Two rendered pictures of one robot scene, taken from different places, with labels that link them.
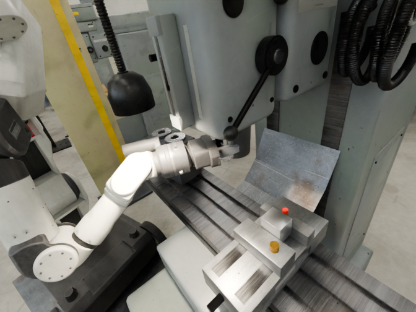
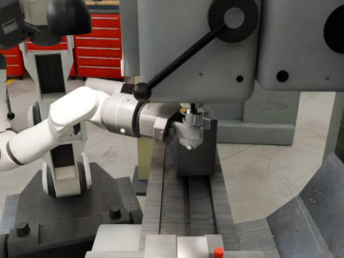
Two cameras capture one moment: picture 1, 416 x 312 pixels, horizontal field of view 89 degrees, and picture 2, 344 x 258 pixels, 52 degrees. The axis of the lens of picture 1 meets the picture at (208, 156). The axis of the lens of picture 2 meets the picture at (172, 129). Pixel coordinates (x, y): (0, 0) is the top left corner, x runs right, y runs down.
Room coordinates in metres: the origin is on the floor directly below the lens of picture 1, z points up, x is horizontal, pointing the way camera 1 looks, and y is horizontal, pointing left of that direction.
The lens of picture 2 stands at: (-0.04, -0.38, 1.51)
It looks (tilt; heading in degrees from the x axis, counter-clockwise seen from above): 24 degrees down; 34
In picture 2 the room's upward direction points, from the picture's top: straight up
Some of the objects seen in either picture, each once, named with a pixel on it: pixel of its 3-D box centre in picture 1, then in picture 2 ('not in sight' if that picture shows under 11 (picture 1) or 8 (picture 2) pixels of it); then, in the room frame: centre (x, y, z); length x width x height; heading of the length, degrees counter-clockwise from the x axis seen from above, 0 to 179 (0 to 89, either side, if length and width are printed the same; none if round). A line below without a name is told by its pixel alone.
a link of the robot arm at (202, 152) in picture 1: (193, 155); (150, 120); (0.49, 0.04, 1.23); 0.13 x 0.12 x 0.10; 10
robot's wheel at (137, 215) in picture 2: (152, 236); (138, 233); (0.86, 0.41, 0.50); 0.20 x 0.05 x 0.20; 51
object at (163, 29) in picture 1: (173, 77); (131, 15); (0.45, 0.04, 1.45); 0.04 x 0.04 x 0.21; 33
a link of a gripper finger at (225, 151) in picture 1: (228, 151); (185, 132); (0.48, -0.06, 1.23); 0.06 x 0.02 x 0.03; 100
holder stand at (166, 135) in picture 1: (173, 153); (190, 131); (0.86, 0.16, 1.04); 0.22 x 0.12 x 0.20; 40
